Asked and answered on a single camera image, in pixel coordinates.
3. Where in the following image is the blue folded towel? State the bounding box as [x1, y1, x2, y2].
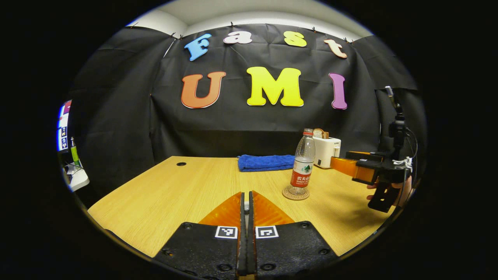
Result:
[237, 154, 296, 173]

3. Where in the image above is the green bottle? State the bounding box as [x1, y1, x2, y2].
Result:
[70, 137, 81, 168]

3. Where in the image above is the round wooden coaster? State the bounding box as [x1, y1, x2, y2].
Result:
[282, 185, 311, 201]

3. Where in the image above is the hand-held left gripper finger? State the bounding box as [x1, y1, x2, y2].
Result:
[154, 191, 248, 280]
[249, 190, 339, 279]

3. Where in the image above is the clear plastic water bottle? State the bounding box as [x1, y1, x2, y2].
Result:
[289, 129, 316, 196]

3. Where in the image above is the black backdrop cloth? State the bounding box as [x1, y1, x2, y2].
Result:
[66, 23, 428, 207]

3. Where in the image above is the white toaster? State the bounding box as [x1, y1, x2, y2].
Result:
[313, 136, 342, 169]

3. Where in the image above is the computer monitor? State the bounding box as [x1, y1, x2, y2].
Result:
[57, 100, 73, 152]

